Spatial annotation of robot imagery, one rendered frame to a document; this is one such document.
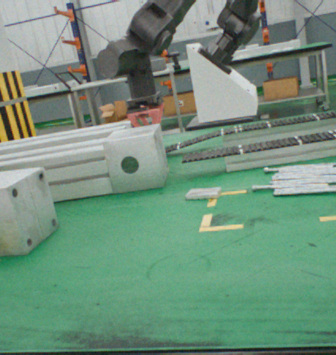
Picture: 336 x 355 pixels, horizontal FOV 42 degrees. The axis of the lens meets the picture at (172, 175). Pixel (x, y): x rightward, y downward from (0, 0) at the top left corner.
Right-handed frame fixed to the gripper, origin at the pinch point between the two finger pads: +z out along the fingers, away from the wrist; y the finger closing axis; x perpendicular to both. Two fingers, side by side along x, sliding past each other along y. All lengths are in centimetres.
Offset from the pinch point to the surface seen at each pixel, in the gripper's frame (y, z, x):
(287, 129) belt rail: 1.6, 3.0, 29.2
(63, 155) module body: 24.2, -3.5, -11.8
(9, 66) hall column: -290, -32, -164
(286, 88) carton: -459, 50, 97
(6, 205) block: 45.3, -2.4, -12.4
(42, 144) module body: 5.3, -3.1, -23.2
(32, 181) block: 40.0, -3.6, -10.7
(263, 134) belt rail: 1.3, 3.3, 24.2
